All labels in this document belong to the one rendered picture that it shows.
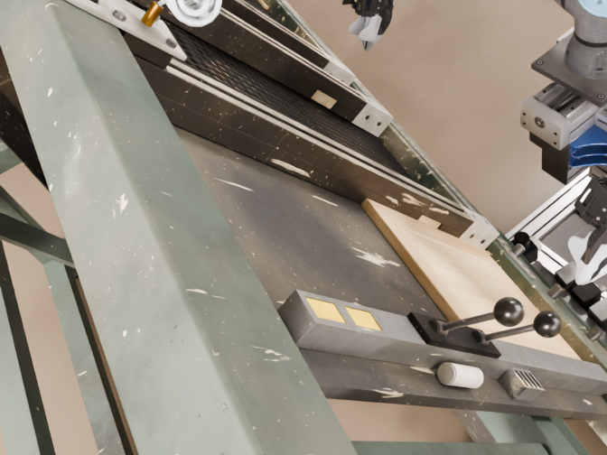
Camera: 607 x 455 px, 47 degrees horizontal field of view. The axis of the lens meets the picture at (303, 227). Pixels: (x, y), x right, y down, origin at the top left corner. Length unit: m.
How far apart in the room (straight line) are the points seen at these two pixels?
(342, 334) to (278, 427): 0.34
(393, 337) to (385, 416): 1.68
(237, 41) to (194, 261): 1.11
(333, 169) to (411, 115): 2.06
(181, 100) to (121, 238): 0.47
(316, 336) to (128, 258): 0.27
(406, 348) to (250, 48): 0.94
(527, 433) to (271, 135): 0.66
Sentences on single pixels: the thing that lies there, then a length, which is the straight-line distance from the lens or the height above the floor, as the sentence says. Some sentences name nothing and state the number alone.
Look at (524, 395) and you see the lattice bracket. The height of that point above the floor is 1.27.
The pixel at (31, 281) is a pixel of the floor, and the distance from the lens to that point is 3.48.
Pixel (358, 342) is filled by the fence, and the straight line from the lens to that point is 0.82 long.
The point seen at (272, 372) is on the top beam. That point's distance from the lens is 0.49.
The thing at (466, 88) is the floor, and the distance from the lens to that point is 3.35.
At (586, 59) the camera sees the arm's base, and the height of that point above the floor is 1.09.
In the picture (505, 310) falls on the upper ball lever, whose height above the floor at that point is 1.56.
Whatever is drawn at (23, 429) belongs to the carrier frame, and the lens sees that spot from 2.07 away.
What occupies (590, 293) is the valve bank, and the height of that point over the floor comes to 0.77.
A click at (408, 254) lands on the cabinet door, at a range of 1.25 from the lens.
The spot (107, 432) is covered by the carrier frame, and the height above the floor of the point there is 0.18.
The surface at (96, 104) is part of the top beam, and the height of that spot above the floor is 1.96.
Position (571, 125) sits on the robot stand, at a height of 0.97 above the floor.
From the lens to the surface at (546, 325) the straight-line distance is 1.00.
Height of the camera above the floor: 2.35
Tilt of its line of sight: 52 degrees down
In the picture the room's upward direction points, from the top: 25 degrees counter-clockwise
